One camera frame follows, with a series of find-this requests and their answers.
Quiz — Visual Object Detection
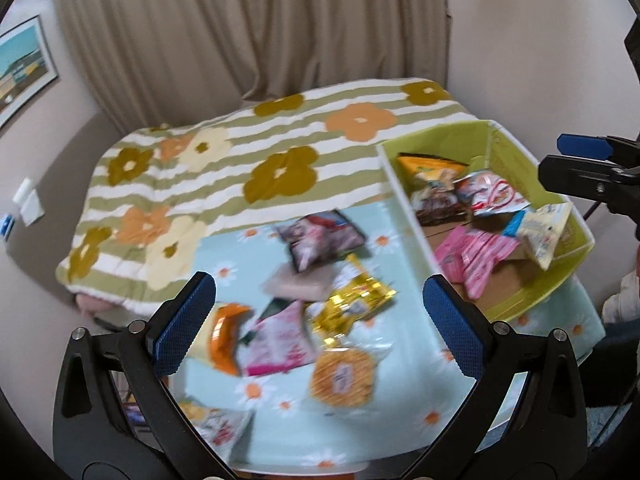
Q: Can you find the white wall switch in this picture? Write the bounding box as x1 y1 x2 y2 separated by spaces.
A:
12 178 44 226

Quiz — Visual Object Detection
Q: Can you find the pink striped snack bag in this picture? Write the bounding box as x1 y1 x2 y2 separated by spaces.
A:
435 226 520 300

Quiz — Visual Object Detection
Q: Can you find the green striped floral quilt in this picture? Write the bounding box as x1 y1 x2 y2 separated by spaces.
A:
55 78 471 313

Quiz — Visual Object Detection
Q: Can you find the brown snack bag in box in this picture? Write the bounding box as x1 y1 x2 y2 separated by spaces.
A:
410 182 468 226

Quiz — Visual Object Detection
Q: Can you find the framed landscape picture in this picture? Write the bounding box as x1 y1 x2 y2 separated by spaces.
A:
0 15 58 128

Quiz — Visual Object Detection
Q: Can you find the pink white snack bag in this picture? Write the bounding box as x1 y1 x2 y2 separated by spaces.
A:
241 298 317 376

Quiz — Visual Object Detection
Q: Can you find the beige curtain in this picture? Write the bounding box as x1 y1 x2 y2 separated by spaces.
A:
53 0 450 132

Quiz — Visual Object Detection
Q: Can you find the beige snack packet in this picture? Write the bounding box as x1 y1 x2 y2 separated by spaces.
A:
262 263 336 302

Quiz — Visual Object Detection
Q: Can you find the green cardboard box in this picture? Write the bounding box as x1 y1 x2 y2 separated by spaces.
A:
376 120 594 321

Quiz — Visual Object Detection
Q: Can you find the yellow gold snack bag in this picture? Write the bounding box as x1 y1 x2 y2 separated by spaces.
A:
305 254 397 344

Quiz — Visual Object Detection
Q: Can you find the orange triangle snack bag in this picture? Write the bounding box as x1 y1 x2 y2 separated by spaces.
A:
397 153 468 185

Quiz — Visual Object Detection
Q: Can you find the white red snack bag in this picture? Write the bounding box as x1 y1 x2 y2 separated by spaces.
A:
454 169 530 218

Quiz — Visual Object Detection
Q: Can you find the colourful snack bag at edge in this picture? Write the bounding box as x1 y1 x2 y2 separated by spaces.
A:
178 399 254 463

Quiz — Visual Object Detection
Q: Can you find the dark red snack bag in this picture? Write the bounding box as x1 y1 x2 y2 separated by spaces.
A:
274 209 367 273

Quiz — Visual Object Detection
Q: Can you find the blue white snack bag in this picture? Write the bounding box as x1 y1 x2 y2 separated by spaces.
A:
502 203 572 271

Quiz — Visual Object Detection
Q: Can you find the light blue daisy tablecloth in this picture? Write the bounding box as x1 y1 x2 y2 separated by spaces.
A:
171 194 606 470

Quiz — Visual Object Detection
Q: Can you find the round orange cracker pack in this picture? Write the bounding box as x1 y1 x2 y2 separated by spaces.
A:
309 344 392 408

